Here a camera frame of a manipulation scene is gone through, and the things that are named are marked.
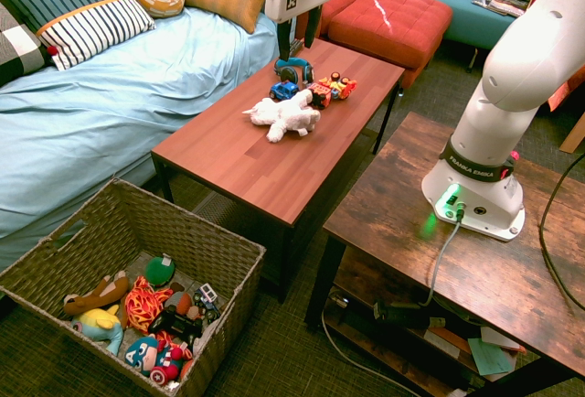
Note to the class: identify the blue toy car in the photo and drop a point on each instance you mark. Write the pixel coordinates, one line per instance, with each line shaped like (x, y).
(283, 90)

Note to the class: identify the black white checked pillow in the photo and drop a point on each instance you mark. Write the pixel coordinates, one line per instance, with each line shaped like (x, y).
(18, 49)

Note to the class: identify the rustic brown wooden table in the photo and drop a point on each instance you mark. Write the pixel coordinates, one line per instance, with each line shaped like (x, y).
(393, 214)

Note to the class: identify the brown stuffed dog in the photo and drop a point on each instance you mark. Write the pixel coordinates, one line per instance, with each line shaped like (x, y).
(98, 298)

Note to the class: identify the blue headphones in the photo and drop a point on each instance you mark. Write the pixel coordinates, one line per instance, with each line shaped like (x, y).
(289, 74)

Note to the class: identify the stack of magazines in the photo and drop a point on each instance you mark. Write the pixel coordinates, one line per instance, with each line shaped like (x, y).
(498, 3)

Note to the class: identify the yellow blue plush toy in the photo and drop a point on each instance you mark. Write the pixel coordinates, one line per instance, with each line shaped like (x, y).
(98, 321)

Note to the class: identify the red tufted ottoman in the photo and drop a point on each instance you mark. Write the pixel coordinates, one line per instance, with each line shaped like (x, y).
(388, 22)

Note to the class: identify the blue white toy jeep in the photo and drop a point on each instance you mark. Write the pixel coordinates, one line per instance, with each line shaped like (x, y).
(206, 298)

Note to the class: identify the red toy fire truck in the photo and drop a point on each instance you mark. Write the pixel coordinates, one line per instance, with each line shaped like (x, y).
(320, 94)

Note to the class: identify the woven wicker basket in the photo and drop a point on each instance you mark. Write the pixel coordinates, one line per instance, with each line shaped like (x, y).
(201, 250)

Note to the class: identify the white unicorn stuffed toy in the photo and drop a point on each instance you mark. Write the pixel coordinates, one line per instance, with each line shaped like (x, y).
(283, 115)

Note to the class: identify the light wooden furniture piece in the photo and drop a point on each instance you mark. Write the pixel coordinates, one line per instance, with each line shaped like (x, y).
(575, 136)

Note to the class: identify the grey orange knitted toy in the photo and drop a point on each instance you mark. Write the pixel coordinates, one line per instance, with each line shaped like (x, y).
(180, 302)

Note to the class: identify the orange flame pattern plush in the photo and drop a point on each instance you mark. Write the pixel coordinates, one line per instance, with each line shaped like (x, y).
(144, 305)

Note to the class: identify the black device on shelf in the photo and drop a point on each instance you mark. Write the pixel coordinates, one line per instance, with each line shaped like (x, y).
(397, 312)

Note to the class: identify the orange yellow toy vehicle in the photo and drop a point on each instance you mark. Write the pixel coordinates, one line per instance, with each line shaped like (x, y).
(343, 88)

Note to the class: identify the black game controller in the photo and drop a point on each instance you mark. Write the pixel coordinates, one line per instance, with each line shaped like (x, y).
(178, 324)

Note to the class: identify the small white plush toy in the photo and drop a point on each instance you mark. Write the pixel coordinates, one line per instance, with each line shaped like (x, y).
(201, 344)

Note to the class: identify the Captain America plush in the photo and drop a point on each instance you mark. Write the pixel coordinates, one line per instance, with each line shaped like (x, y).
(141, 356)

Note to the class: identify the green plush ball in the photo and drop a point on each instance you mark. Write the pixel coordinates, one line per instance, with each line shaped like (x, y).
(159, 270)

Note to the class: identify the black remote control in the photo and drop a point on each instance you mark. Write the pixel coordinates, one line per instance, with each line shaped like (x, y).
(297, 46)

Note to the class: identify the white navy striped pillow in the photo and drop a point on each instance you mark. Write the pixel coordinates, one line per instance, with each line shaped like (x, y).
(91, 26)

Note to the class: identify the light blue sofa bed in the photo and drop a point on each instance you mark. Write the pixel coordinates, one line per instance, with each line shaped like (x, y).
(114, 109)

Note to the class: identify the reddish wood coffee table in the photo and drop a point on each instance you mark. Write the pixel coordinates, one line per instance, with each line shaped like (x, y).
(256, 173)

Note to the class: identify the teal sofa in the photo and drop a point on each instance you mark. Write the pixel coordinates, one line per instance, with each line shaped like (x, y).
(461, 17)

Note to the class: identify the teal paper sheet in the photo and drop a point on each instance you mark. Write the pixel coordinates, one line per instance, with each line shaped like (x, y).
(489, 356)

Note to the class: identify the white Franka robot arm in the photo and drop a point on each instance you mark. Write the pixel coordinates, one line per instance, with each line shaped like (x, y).
(516, 49)

